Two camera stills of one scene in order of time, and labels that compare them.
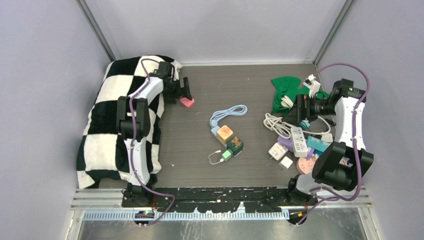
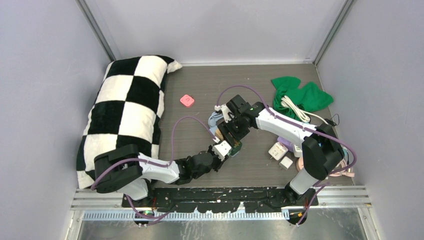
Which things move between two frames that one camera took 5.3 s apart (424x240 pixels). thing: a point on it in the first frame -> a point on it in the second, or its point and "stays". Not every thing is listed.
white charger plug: [286, 162] stays
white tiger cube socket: [278, 151] stays
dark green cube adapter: [235, 144] stays
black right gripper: [295, 114] -> [225, 128]
